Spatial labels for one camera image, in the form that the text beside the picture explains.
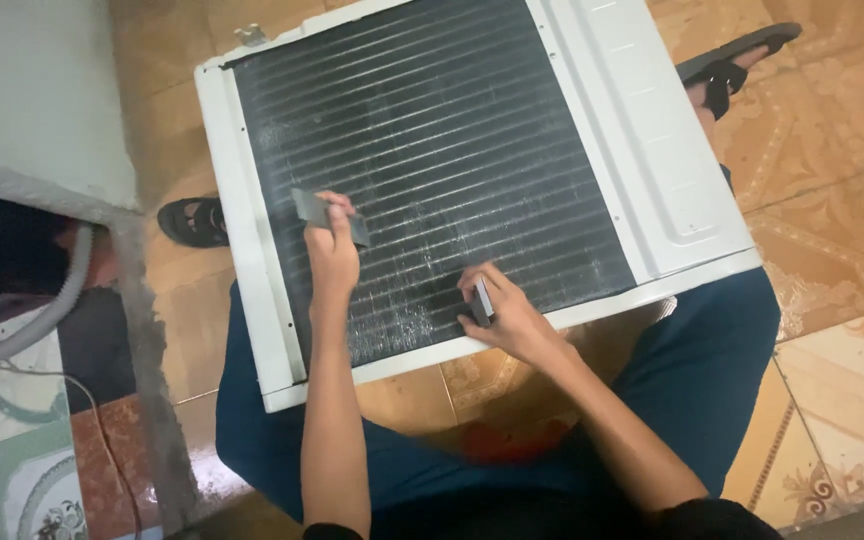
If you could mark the person's right hand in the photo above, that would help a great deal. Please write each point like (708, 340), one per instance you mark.
(511, 319)

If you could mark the person's left hand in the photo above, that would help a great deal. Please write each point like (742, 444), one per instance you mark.
(332, 259)

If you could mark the small grey metal fin comb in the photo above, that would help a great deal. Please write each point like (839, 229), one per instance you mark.
(481, 300)

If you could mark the red plastic stool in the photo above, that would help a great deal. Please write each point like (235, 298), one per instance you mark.
(514, 439)

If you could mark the black sandal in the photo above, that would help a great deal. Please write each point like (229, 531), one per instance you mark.
(193, 222)
(732, 64)

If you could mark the white air conditioner unit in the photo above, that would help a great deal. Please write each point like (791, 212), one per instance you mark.
(462, 172)

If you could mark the person's dark blue shorts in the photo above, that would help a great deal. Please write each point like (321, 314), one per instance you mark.
(694, 375)

